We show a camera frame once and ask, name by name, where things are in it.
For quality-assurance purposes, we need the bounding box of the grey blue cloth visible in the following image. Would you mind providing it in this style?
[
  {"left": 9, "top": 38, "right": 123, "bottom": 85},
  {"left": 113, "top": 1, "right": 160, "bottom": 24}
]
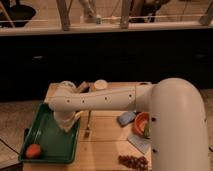
[{"left": 127, "top": 134, "right": 151, "bottom": 154}]

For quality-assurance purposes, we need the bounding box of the bunch of dark grapes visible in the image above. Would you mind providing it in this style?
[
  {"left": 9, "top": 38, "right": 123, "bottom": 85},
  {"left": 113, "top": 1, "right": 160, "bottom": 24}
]
[{"left": 118, "top": 155, "right": 148, "bottom": 171}]

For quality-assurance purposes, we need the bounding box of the metal fork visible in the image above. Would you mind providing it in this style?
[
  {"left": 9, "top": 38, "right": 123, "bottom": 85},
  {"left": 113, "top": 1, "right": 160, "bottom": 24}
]
[{"left": 84, "top": 110, "right": 91, "bottom": 138}]

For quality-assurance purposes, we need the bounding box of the translucent pale gripper body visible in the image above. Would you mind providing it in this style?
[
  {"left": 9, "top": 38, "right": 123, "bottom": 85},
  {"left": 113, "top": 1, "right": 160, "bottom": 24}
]
[{"left": 57, "top": 115, "right": 78, "bottom": 133}]

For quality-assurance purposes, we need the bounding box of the wooden table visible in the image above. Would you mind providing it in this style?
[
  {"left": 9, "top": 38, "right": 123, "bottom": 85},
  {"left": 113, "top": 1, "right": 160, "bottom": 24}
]
[{"left": 22, "top": 81, "right": 154, "bottom": 171}]

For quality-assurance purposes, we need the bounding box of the orange red bowl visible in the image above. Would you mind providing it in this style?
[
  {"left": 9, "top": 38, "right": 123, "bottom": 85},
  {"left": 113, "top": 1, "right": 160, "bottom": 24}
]
[{"left": 133, "top": 112, "right": 149, "bottom": 136}]

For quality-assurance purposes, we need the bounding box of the green plastic tray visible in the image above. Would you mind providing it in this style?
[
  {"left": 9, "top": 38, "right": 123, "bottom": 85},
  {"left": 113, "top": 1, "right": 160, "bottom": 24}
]
[{"left": 18, "top": 103, "right": 80, "bottom": 164}]

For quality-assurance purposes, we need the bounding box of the wooden block in bowl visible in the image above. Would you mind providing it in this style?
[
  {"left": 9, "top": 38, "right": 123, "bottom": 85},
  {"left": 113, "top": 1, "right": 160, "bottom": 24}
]
[{"left": 75, "top": 81, "right": 90, "bottom": 94}]

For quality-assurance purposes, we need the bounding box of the orange fruit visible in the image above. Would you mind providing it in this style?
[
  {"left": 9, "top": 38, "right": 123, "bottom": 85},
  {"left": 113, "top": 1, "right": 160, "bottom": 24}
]
[{"left": 26, "top": 144, "right": 41, "bottom": 159}]

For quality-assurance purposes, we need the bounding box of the yellow banana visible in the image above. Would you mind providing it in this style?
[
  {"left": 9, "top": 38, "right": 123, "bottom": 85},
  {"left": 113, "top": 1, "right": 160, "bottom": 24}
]
[{"left": 74, "top": 111, "right": 83, "bottom": 121}]

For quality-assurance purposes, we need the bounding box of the dark brown bowl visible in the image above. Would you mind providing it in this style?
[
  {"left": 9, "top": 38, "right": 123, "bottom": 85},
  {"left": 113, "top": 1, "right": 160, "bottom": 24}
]
[{"left": 75, "top": 81, "right": 92, "bottom": 94}]

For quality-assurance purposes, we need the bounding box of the green vegetable in bowl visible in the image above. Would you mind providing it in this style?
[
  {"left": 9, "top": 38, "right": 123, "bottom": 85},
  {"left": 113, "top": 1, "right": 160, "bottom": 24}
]
[{"left": 144, "top": 124, "right": 150, "bottom": 139}]

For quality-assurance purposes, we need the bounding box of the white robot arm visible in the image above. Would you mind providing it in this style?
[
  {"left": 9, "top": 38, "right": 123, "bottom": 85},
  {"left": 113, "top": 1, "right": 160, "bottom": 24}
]
[{"left": 49, "top": 78, "right": 210, "bottom": 171}]

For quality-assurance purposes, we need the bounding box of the white cup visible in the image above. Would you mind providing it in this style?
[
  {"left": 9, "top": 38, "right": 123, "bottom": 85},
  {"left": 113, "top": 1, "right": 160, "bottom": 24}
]
[{"left": 94, "top": 79, "right": 108, "bottom": 90}]

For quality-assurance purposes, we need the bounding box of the blue sponge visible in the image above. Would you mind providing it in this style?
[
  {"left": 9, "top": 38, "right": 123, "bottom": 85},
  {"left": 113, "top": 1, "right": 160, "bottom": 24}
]
[{"left": 117, "top": 111, "right": 136, "bottom": 126}]

